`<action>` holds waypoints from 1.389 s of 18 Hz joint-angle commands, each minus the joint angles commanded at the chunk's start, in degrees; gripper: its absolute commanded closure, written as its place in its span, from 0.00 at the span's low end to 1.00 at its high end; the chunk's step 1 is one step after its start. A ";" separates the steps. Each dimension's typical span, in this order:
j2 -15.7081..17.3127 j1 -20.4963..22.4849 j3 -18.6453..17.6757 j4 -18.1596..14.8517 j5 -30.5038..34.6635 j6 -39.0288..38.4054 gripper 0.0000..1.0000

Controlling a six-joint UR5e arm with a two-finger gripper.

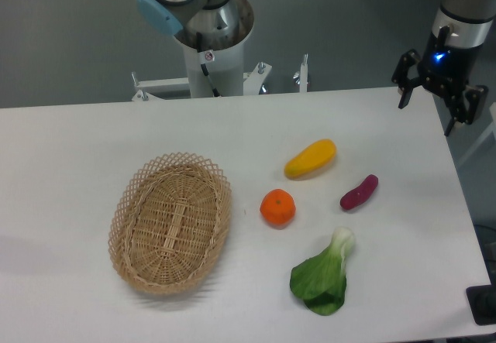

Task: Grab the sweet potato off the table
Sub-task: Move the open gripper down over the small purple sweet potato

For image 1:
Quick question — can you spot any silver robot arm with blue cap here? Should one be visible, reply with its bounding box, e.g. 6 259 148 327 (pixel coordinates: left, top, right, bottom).
136 0 240 51

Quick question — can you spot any orange tangerine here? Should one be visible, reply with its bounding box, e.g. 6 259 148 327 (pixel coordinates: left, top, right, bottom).
260 189 296 227

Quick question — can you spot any black device at table edge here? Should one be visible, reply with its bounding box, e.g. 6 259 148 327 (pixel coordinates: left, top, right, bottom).
466 285 495 326

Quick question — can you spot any black cable on pedestal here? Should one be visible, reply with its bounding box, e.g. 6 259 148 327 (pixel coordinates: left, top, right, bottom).
195 32 221 98

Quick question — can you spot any purple sweet potato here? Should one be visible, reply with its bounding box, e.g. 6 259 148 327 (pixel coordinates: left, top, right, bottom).
339 174 379 211

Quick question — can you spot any white metal base frame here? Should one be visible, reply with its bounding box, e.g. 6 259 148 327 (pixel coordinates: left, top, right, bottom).
129 53 312 102

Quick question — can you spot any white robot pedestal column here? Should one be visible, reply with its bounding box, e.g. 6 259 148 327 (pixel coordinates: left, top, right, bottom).
174 0 254 76

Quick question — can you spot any yellow mango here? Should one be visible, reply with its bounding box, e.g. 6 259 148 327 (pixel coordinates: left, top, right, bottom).
284 139 337 179

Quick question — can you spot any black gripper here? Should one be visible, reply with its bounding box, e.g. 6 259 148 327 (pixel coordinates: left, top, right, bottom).
391 33 488 136

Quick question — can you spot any oval woven wicker basket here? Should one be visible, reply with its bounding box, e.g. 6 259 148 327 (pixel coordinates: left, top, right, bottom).
108 153 232 296

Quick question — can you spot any green bok choy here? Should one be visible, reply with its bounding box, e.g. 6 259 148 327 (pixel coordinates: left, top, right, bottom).
289 227 355 316

